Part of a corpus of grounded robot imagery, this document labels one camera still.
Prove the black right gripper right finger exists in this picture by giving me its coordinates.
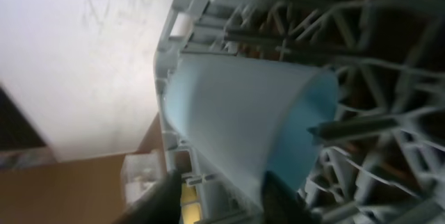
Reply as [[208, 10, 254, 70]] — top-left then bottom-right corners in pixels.
[[261, 171, 313, 224]]

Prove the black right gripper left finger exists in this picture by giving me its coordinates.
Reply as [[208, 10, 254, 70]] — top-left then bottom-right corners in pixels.
[[115, 170, 181, 224]]

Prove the light blue cup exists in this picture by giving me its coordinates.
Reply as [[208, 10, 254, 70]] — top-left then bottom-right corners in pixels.
[[163, 55, 339, 205]]

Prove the clear plastic waste bin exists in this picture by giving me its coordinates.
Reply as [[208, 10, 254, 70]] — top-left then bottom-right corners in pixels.
[[120, 150, 163, 207]]

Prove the grey dishwasher rack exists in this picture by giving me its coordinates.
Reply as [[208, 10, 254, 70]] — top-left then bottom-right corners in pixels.
[[154, 0, 444, 223]]

